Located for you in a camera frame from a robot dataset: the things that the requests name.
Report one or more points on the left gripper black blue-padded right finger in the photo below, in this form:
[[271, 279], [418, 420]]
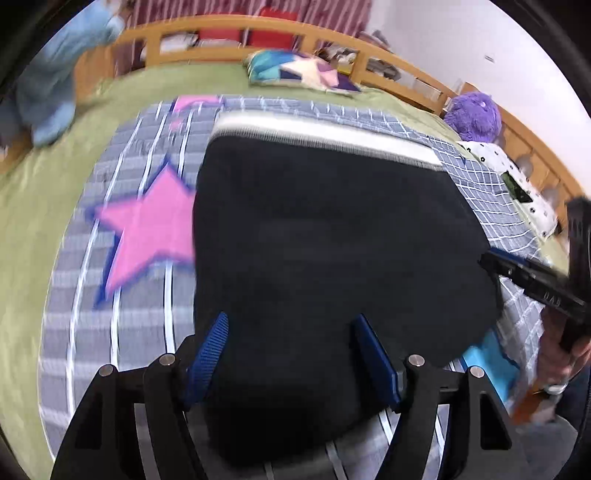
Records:
[[481, 441]]

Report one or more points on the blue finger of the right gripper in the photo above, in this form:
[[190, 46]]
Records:
[[520, 270]]

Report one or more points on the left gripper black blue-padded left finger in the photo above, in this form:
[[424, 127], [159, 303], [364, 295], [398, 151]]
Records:
[[101, 440]]

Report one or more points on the black pants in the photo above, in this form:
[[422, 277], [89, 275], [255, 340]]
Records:
[[300, 226]]

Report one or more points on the person's right hand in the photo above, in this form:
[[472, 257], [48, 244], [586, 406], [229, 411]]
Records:
[[555, 366]]

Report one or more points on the white dotted pillow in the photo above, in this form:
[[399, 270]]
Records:
[[539, 212]]

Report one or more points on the black phone on pillow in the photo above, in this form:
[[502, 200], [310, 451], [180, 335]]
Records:
[[518, 186]]

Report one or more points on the purple plush toy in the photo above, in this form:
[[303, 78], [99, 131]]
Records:
[[474, 116]]

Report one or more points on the blue grey checkered quilt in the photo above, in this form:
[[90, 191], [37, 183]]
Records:
[[121, 292]]

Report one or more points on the green bed blanket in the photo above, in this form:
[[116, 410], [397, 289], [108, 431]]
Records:
[[38, 200]]

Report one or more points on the maroon striped curtain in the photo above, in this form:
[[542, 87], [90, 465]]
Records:
[[345, 16]]

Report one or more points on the colourful geometric pillow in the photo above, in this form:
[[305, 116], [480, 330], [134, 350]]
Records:
[[280, 67]]

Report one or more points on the light blue fleece blanket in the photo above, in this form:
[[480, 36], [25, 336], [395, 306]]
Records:
[[43, 99]]

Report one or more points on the wooden bed frame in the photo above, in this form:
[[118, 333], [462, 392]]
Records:
[[549, 174]]

